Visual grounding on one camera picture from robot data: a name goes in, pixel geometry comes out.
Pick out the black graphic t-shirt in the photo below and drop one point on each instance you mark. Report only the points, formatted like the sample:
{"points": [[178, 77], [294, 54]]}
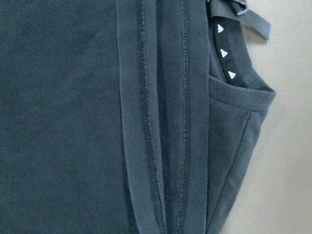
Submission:
{"points": [[126, 116]]}

